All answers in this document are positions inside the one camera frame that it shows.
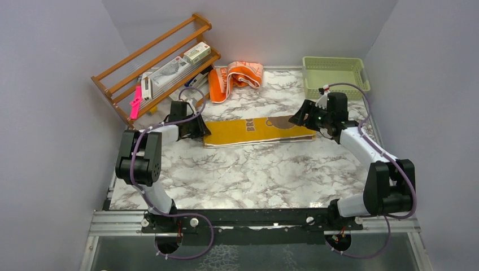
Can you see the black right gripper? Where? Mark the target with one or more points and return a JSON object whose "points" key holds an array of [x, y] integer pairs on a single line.
{"points": [[308, 107]]}

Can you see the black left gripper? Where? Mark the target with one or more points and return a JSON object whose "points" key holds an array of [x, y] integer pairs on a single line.
{"points": [[201, 130]]}

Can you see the brown yellow bear towel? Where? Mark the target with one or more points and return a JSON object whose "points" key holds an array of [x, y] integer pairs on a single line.
{"points": [[255, 131]]}

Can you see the orange white towel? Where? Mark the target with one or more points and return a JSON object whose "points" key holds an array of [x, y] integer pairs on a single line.
{"points": [[239, 74]]}

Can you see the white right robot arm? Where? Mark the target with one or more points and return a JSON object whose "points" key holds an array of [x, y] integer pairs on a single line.
{"points": [[390, 184]]}

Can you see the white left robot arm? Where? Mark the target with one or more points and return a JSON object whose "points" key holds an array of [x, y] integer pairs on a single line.
{"points": [[140, 157]]}

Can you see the blue white stapler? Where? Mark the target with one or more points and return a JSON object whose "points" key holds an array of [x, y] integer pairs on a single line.
{"points": [[198, 81]]}

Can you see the green plastic basket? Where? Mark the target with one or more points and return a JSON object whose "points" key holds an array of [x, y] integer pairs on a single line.
{"points": [[320, 71]]}

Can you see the large flat white box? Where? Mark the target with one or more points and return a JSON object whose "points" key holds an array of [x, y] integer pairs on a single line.
{"points": [[170, 71]]}

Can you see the pink marker pen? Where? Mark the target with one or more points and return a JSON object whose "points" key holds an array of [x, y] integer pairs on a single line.
{"points": [[136, 102]]}

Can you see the white upright box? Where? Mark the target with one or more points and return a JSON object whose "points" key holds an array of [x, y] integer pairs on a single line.
{"points": [[146, 87]]}

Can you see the wooden shelf rack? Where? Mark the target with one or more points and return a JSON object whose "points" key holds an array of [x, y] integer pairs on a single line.
{"points": [[137, 84]]}

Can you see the small white box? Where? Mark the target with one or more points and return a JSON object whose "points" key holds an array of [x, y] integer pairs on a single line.
{"points": [[197, 53]]}

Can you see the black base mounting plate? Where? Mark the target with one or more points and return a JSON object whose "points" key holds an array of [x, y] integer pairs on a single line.
{"points": [[242, 227]]}

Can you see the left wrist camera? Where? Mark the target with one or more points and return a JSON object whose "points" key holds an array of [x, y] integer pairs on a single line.
{"points": [[192, 103]]}

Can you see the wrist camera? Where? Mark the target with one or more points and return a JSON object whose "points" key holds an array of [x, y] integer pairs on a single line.
{"points": [[322, 101], [192, 103]]}

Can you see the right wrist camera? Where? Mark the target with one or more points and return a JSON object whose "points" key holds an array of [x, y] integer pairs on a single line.
{"points": [[322, 101]]}

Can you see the aluminium rail frame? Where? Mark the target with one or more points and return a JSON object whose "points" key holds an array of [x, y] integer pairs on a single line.
{"points": [[128, 223]]}

